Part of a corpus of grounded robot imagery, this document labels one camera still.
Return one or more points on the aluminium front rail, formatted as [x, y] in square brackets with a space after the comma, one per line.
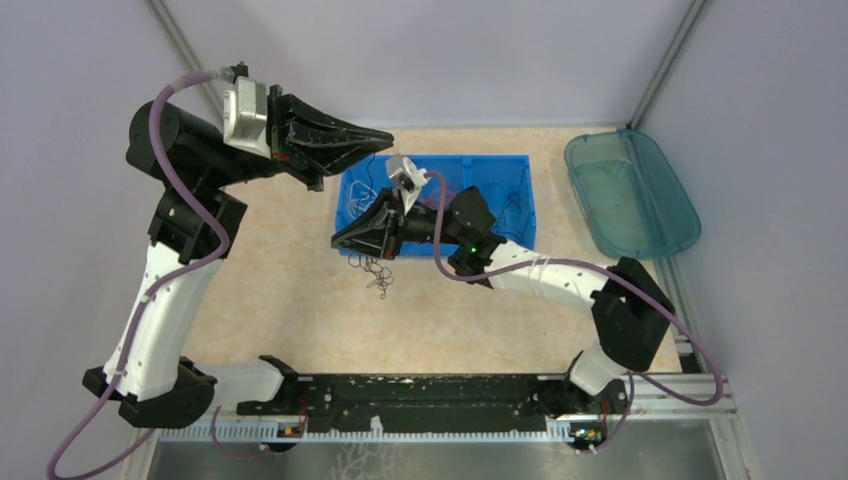
[677, 397]

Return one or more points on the blue three-compartment bin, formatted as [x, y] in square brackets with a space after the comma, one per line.
[481, 193]

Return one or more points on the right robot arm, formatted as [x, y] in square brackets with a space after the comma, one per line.
[629, 310]

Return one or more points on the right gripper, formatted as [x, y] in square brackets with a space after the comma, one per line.
[376, 240]

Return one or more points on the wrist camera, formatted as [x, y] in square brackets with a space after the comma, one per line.
[407, 177]
[245, 117]

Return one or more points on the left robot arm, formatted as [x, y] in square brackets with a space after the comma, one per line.
[191, 234]

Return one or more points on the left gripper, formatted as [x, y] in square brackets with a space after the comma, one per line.
[318, 141]

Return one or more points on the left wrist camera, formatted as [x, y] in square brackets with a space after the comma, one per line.
[245, 117]

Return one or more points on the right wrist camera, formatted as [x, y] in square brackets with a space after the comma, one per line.
[407, 177]

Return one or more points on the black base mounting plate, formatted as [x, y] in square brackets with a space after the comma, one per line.
[438, 404]

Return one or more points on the teal transparent plastic lid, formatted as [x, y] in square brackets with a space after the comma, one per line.
[630, 197]

